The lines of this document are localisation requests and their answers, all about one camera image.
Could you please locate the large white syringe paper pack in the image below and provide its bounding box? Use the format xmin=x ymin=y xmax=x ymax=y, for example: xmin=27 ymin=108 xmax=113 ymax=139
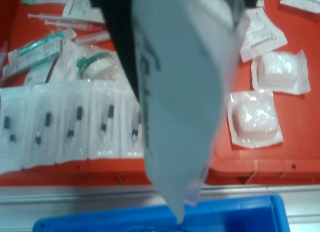
xmin=61 ymin=0 xmax=107 ymax=25

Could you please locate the green-tipped packaged syringe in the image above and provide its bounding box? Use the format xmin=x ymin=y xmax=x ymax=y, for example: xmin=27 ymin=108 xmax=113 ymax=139
xmin=20 ymin=0 xmax=70 ymax=6

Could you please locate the red plastic box with bandages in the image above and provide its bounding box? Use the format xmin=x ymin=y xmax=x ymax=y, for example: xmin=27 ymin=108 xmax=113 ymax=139
xmin=206 ymin=0 xmax=320 ymax=186

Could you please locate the red plastic box with syringes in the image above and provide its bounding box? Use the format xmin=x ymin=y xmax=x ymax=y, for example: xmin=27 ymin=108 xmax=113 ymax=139
xmin=0 ymin=0 xmax=152 ymax=187

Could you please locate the clear packaged green-white filter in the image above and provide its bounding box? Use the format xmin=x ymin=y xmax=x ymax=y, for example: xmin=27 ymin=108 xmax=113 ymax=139
xmin=46 ymin=38 xmax=123 ymax=84

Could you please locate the blue plastic bin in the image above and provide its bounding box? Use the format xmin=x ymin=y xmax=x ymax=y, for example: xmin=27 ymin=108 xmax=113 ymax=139
xmin=32 ymin=194 xmax=291 ymax=232

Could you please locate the white packaged bandage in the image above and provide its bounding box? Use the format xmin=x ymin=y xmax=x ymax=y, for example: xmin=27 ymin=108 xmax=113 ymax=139
xmin=250 ymin=49 xmax=311 ymax=96
xmin=129 ymin=0 xmax=248 ymax=225
xmin=225 ymin=89 xmax=284 ymax=150
xmin=239 ymin=6 xmax=288 ymax=63
xmin=279 ymin=0 xmax=320 ymax=17

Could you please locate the strip of needle blister packs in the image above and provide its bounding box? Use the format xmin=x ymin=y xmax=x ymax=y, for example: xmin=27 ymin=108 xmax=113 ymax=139
xmin=0 ymin=78 xmax=148 ymax=177

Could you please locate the clear syringe with pink cap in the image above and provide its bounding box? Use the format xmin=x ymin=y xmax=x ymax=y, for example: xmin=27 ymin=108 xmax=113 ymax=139
xmin=44 ymin=19 xmax=96 ymax=31

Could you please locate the teal striped syringe pack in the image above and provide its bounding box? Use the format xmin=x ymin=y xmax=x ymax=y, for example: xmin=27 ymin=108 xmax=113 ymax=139
xmin=7 ymin=31 xmax=65 ymax=77

